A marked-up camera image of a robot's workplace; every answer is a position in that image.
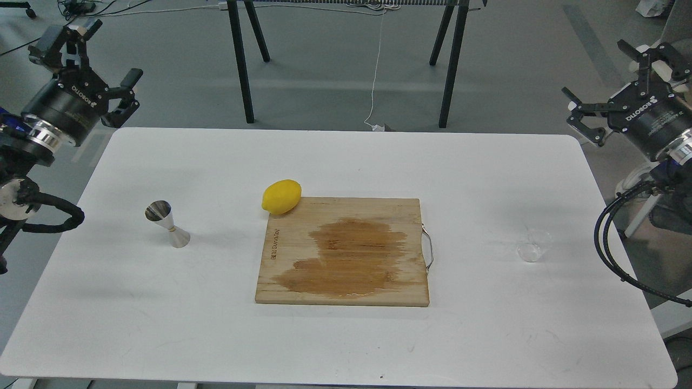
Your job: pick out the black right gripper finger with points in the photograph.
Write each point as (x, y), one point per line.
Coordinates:
(579, 110)
(645, 60)

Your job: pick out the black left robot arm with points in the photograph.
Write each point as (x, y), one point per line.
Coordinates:
(24, 206)

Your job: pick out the wooden cutting board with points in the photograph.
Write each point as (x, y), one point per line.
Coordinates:
(345, 251)

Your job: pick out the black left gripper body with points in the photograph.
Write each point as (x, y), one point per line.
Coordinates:
(69, 103)

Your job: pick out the clear glass cup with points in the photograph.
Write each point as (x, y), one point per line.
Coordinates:
(535, 244)

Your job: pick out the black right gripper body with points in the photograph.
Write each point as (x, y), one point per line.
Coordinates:
(657, 123)

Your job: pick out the yellow lemon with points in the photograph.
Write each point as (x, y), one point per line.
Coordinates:
(281, 197)

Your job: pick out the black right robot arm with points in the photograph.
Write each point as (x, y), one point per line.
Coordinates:
(673, 177)

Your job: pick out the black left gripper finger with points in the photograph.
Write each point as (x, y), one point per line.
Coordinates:
(64, 47)
(116, 105)

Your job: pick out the steel jigger measuring cup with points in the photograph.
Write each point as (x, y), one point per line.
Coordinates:
(159, 212)

